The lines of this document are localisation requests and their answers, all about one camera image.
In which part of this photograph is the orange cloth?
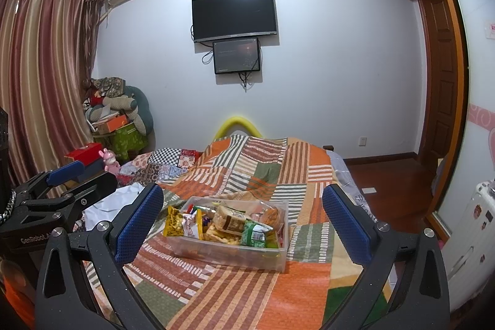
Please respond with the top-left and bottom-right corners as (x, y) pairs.
(0, 256), (35, 315)

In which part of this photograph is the orange patchwork blanket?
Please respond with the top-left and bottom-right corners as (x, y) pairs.
(83, 135), (391, 330)

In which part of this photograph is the white appliance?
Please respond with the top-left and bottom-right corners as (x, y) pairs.
(445, 179), (495, 315)

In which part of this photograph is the yellow snack packet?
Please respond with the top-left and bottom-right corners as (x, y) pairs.
(166, 206), (194, 238)

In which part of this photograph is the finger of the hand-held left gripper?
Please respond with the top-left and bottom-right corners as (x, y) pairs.
(19, 172), (118, 228)
(13, 160), (86, 201)

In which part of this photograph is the patterned folded cloth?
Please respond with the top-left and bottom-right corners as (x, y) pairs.
(91, 77), (126, 99)

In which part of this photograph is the clear plastic box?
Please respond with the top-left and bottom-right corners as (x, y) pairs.
(164, 196), (290, 273)

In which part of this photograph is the pink plush toy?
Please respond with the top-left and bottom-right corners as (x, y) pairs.
(100, 148), (120, 174)

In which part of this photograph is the checkered patchwork quilt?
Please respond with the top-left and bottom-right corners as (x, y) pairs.
(118, 148), (204, 187)

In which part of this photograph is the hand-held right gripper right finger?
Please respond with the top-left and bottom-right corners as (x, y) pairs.
(315, 183), (451, 330)

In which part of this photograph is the white cloth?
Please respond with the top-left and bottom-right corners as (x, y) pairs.
(83, 183), (144, 230)

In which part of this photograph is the small black monitor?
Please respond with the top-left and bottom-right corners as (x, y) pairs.
(212, 38), (261, 75)

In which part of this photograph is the brown bread packet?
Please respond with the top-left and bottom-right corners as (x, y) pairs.
(214, 204), (248, 234)

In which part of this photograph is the brown wooden door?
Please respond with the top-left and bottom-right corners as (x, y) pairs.
(415, 0), (470, 207)

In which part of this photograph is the grey bed sheet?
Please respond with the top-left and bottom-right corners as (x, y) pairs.
(323, 148), (377, 226)

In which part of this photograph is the striped curtain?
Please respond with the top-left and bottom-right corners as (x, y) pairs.
(0, 0), (107, 191)

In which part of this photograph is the white red snack packet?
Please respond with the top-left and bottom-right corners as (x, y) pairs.
(181, 209), (205, 238)

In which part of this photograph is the red box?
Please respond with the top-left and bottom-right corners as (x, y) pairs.
(64, 144), (105, 164)

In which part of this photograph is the orange cardboard box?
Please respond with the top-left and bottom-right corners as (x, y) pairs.
(95, 114), (130, 135)

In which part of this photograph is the black television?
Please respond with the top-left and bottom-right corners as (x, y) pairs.
(192, 0), (278, 43)

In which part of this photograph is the white sliding wardrobe door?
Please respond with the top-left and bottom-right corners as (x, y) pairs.
(423, 0), (495, 238)

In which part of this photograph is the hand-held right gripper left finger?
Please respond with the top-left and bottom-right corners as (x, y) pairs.
(35, 183), (169, 330)

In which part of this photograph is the yellow foam ring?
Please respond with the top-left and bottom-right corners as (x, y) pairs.
(214, 114), (264, 140)

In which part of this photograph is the green snack packet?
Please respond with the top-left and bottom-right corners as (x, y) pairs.
(240, 220), (277, 249)

